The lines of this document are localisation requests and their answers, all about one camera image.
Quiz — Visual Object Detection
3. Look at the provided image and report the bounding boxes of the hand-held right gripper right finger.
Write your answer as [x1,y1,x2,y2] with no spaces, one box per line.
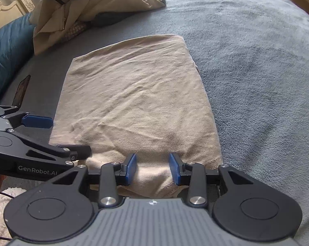
[169,152,255,207]

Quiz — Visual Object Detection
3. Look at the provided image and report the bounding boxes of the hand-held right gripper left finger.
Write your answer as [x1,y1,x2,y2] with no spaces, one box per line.
[52,153,138,208]

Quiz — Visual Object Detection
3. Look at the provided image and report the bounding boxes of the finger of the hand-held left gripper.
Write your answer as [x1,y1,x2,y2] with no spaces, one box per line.
[15,133,91,163]
[0,105,54,129]

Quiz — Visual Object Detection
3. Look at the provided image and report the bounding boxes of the beige pants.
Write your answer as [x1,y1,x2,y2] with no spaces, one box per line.
[49,34,224,199]

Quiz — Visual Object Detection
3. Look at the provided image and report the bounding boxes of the crumpled beige clothes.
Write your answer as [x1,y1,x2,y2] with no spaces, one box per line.
[33,0,167,55]

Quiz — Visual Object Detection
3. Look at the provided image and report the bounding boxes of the black smartphone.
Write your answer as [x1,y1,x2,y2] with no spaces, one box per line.
[12,75,31,107]

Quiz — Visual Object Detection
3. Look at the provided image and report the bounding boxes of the teal pillow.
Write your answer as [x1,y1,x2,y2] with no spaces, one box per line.
[0,13,38,103]

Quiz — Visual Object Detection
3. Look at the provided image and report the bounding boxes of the white fluffy rug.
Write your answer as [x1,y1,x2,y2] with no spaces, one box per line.
[0,187,32,246]

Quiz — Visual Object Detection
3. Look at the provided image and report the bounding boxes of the patterned knitted cloth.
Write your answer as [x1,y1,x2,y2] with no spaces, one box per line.
[60,20,90,43]

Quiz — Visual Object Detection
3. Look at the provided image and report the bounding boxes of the blue-grey bed blanket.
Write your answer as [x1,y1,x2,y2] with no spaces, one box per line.
[1,0,309,226]

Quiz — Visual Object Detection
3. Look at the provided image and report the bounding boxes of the dark grey cloth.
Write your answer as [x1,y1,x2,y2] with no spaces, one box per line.
[93,11,134,27]

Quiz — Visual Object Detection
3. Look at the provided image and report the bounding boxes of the black cable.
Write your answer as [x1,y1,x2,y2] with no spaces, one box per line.
[0,191,18,245]

